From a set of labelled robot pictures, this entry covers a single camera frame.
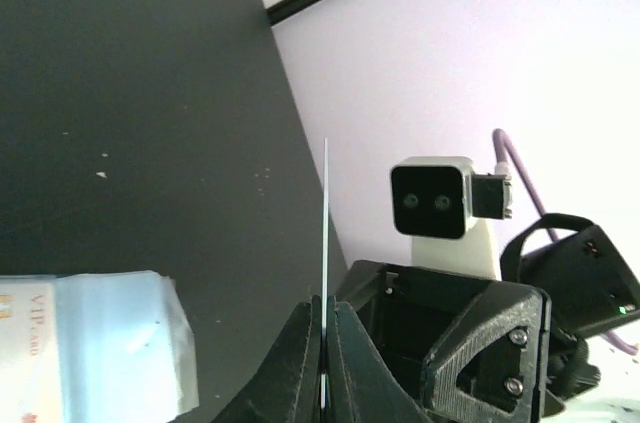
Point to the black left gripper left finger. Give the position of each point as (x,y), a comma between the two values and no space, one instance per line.
(285,387)

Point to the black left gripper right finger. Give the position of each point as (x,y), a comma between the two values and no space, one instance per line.
(361,387)

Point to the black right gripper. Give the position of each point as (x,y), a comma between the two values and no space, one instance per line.
(463,348)

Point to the navy blue card holder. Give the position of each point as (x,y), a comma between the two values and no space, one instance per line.
(127,351)

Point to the white pink VIP card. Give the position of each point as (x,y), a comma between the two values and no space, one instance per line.
(31,389)

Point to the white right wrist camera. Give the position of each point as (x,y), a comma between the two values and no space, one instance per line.
(446,208)

